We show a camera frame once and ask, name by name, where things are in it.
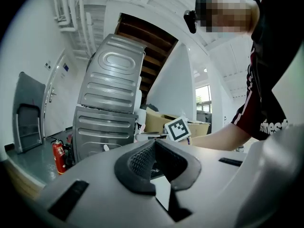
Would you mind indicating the window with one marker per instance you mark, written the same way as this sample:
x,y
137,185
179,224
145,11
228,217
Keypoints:
x,y
203,98

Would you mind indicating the person's head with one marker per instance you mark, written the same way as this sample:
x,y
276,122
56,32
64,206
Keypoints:
x,y
228,13

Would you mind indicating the person's black printed shirt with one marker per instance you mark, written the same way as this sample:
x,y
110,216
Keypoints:
x,y
275,68

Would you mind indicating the grey dryer machine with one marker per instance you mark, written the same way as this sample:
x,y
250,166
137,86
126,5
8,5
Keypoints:
x,y
112,75

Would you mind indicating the white door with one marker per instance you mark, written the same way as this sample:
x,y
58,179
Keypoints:
x,y
57,96

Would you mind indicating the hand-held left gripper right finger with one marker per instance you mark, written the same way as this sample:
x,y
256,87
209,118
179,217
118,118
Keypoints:
x,y
209,174

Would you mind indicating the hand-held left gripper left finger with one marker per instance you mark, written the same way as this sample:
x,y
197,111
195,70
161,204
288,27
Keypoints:
x,y
99,193

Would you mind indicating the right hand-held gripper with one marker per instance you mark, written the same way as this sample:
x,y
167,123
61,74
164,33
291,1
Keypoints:
x,y
177,129

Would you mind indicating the white ceiling pipes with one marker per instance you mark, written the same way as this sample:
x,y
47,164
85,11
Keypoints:
x,y
67,11

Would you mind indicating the black head-mounted camera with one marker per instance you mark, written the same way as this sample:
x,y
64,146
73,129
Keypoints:
x,y
191,21

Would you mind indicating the person's right forearm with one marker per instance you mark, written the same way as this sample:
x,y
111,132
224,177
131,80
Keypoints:
x,y
221,138

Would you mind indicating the brown wooden staircase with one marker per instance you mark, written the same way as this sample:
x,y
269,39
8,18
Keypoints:
x,y
147,53

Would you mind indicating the red fire extinguisher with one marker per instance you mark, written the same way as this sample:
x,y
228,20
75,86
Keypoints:
x,y
59,154

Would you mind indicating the brown cardboard box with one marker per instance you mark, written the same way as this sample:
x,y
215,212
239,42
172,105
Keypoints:
x,y
156,123

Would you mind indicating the grey folding step stool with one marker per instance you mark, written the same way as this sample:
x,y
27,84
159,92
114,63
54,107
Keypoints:
x,y
27,113

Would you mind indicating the wall switch panel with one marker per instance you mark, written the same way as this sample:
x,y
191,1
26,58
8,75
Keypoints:
x,y
48,64

